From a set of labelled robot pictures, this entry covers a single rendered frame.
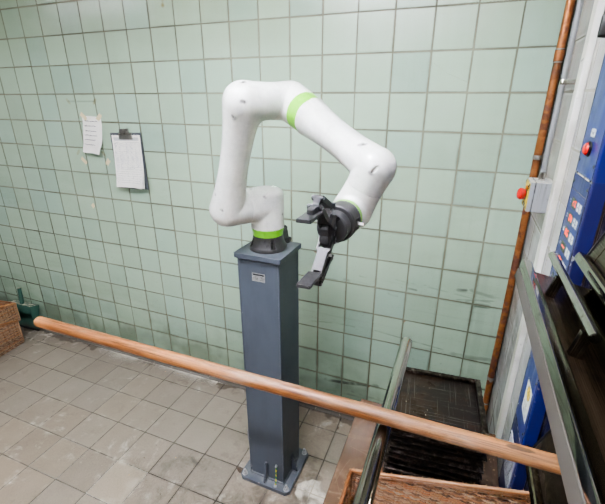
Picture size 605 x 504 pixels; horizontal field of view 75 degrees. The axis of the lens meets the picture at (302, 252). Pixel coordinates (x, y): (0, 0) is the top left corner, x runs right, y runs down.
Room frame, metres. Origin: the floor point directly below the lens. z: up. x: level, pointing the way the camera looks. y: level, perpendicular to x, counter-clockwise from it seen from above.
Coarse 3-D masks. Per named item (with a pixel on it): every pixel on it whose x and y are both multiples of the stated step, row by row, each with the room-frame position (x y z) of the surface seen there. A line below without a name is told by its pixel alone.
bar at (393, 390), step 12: (408, 348) 0.85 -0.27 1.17; (396, 360) 0.80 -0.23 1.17; (396, 372) 0.75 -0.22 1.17; (396, 384) 0.71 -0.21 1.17; (384, 396) 0.68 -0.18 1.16; (396, 396) 0.68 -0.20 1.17; (384, 432) 0.57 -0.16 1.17; (372, 444) 0.55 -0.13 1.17; (384, 444) 0.55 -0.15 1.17; (372, 456) 0.52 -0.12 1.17; (384, 456) 0.53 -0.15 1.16; (372, 468) 0.50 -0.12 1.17; (360, 480) 0.48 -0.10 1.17; (372, 480) 0.47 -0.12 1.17; (360, 492) 0.45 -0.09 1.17; (372, 492) 0.46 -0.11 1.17
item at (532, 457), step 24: (72, 336) 0.89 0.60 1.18; (96, 336) 0.86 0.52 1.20; (168, 360) 0.77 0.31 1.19; (192, 360) 0.76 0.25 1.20; (240, 384) 0.70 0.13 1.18; (264, 384) 0.68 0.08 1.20; (288, 384) 0.67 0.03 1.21; (336, 408) 0.62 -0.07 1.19; (360, 408) 0.60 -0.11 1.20; (384, 408) 0.60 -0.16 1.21; (432, 432) 0.55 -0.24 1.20; (456, 432) 0.54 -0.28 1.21; (504, 456) 0.50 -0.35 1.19; (528, 456) 0.49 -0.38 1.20; (552, 456) 0.49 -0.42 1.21
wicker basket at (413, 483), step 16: (352, 480) 0.86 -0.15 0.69; (384, 480) 0.83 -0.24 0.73; (400, 480) 0.81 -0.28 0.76; (416, 480) 0.79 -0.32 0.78; (432, 480) 0.78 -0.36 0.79; (352, 496) 0.86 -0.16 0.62; (384, 496) 0.82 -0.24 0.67; (400, 496) 0.81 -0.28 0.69; (416, 496) 0.79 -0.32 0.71; (432, 496) 0.78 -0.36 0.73; (448, 496) 0.76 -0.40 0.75; (464, 496) 0.75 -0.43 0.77; (480, 496) 0.73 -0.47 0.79; (496, 496) 0.72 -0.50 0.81; (512, 496) 0.71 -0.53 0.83; (528, 496) 0.70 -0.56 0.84
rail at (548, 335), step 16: (528, 272) 0.71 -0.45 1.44; (528, 288) 0.66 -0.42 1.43; (544, 304) 0.59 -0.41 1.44; (544, 320) 0.53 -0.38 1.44; (544, 336) 0.50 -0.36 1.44; (544, 352) 0.47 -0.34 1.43; (560, 352) 0.45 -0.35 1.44; (560, 368) 0.42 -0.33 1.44; (560, 384) 0.39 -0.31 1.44; (560, 400) 0.37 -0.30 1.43; (576, 400) 0.36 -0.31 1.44; (576, 416) 0.34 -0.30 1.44; (576, 432) 0.31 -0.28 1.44; (592, 432) 0.32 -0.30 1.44; (576, 448) 0.30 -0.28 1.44; (592, 448) 0.29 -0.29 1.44; (576, 464) 0.29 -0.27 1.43; (592, 464) 0.27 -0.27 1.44; (592, 480) 0.26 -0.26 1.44; (592, 496) 0.25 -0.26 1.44
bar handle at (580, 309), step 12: (552, 252) 0.75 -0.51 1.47; (552, 264) 0.71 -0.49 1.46; (564, 276) 0.64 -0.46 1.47; (552, 288) 0.66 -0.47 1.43; (564, 288) 0.60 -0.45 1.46; (576, 300) 0.55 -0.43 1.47; (576, 312) 0.52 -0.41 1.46; (588, 312) 0.51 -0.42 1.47; (588, 324) 0.48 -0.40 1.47; (576, 336) 0.49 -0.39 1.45; (588, 336) 0.46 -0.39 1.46; (600, 336) 0.45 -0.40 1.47; (576, 348) 0.48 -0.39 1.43
